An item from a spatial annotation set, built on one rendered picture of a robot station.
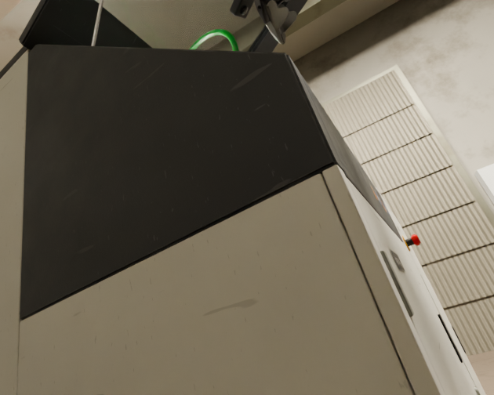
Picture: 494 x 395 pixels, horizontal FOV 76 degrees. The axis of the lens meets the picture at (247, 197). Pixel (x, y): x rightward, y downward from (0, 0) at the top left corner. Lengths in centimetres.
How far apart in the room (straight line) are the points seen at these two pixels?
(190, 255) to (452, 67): 462
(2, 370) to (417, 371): 63
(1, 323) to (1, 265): 11
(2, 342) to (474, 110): 448
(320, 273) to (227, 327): 12
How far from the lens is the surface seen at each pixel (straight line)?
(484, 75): 480
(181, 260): 40
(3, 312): 74
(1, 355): 73
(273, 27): 82
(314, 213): 32
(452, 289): 393
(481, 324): 396
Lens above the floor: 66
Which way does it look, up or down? 24 degrees up
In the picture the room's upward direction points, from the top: 16 degrees counter-clockwise
